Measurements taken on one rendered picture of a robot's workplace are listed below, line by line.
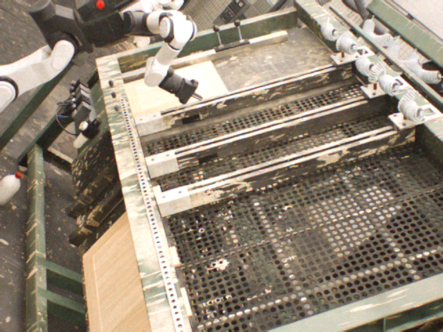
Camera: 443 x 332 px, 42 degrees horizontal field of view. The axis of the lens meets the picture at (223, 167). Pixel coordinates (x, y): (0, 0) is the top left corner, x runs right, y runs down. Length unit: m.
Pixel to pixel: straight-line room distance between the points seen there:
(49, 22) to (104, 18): 0.24
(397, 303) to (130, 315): 1.10
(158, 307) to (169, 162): 0.75
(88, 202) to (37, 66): 0.80
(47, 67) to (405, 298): 1.83
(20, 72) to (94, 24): 0.42
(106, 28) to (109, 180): 0.84
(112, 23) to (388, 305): 1.66
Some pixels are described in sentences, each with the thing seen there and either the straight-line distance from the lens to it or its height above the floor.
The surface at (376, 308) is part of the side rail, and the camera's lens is 1.81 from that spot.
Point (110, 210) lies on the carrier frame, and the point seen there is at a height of 0.48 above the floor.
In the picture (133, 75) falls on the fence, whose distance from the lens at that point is 3.19.
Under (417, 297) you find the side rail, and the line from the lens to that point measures 1.85.
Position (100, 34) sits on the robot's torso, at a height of 1.12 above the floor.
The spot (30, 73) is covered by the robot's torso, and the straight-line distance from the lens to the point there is 2.82.
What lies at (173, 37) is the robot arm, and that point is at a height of 1.40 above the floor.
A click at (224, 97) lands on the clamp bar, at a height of 1.28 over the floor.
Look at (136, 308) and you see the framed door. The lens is 2.41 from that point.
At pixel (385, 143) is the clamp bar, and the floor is 1.67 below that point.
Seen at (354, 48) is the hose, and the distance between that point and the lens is 2.77.
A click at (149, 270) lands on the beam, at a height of 0.84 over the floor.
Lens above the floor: 1.78
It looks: 16 degrees down
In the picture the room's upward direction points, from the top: 45 degrees clockwise
